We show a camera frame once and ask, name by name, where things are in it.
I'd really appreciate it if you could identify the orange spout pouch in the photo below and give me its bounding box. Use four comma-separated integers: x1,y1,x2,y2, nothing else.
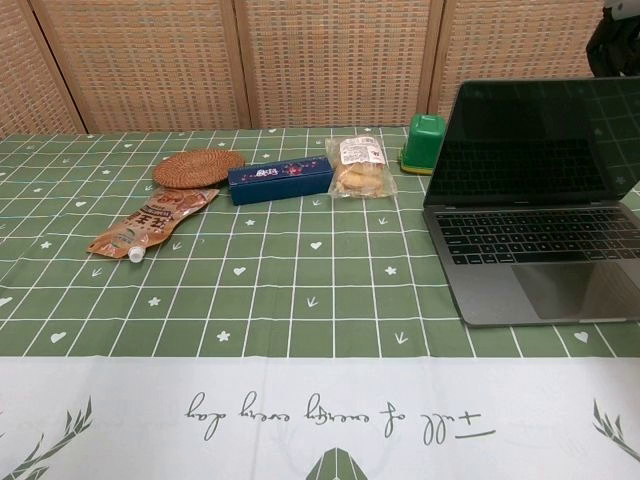
85,187,221,264

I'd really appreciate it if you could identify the bamboo folding screen panel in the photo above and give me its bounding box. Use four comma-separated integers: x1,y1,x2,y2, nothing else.
0,0,89,139
27,0,254,135
233,0,446,130
432,0,640,129

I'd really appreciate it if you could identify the green checked tablecloth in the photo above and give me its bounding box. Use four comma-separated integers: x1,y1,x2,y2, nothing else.
0,125,640,480

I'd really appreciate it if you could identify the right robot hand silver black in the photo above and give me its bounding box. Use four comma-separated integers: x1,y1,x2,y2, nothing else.
586,0,640,80

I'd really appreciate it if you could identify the silver laptop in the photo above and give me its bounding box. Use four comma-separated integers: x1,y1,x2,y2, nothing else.
422,74,640,329

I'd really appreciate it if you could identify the dark blue rectangular box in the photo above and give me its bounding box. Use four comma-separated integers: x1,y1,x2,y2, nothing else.
227,156,335,206

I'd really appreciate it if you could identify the green plastic container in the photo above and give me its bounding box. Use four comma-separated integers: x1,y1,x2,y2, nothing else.
398,113,448,176

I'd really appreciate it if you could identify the round woven rattan coaster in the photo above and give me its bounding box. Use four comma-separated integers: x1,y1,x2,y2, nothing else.
152,151,246,190

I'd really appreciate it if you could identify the clear bag of bread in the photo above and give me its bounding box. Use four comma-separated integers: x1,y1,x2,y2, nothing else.
324,134,399,200

